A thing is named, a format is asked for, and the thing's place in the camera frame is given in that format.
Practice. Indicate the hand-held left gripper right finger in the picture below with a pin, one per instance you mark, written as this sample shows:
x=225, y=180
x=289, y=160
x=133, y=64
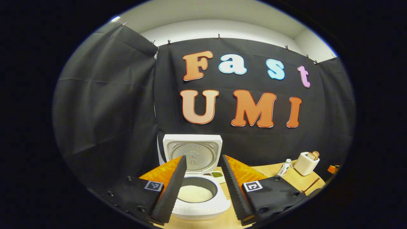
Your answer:
x=235, y=197

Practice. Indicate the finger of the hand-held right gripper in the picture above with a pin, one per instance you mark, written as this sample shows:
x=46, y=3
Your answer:
x=333, y=169

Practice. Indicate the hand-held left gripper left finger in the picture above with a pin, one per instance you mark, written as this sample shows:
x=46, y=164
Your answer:
x=173, y=194

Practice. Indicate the white rice layer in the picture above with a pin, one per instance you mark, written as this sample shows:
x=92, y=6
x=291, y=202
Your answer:
x=194, y=194

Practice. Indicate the dark wooden spoon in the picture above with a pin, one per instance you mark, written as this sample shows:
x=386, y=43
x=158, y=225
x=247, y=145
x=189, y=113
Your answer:
x=311, y=186

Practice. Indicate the white rice cooker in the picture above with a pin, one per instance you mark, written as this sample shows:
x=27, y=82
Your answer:
x=206, y=210

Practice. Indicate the toast slice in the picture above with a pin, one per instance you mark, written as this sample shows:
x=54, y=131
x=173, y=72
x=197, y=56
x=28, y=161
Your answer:
x=316, y=154
x=311, y=156

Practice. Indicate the small dish of green food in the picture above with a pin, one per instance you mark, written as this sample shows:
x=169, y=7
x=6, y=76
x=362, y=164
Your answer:
x=217, y=174

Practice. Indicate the white toaster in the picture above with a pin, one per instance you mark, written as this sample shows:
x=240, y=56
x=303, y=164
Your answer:
x=303, y=165

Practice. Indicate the small white milk bottle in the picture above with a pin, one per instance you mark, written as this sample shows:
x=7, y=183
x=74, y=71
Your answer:
x=284, y=168

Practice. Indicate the black backdrop cloth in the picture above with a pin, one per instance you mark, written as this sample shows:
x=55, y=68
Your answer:
x=111, y=111

